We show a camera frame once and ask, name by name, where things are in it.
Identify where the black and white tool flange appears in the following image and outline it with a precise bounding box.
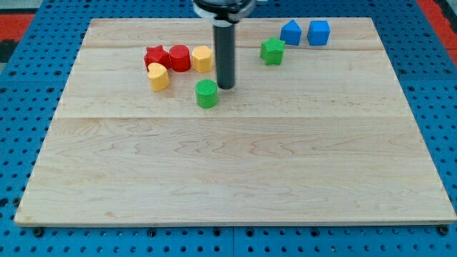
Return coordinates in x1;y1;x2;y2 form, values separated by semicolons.
192;0;256;24

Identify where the green cylinder block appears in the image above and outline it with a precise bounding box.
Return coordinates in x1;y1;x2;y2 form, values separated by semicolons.
195;79;218;109

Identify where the yellow hexagon block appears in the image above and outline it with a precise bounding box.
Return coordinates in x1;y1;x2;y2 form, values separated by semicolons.
192;46;213;73

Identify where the blue pentagon block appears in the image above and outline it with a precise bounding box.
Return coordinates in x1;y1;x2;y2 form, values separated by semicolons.
280;20;302;46

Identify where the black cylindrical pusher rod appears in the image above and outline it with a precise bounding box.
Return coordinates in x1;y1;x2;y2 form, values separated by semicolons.
213;25;235;89

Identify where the light wooden board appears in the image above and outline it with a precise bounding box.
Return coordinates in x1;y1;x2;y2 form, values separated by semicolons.
14;18;456;227

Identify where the red cylinder block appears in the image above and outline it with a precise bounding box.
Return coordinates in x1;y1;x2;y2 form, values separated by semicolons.
169;45;191;72

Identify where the blue cube block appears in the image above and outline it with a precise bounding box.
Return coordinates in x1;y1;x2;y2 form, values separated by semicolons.
307;20;331;46

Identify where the red star block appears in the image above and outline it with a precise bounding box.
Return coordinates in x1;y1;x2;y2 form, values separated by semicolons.
144;45;171;71

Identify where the yellow heart block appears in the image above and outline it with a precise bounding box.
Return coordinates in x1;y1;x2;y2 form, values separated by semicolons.
148;63;169;92

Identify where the green star block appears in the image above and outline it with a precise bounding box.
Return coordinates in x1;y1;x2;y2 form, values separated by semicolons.
260;37;285;66

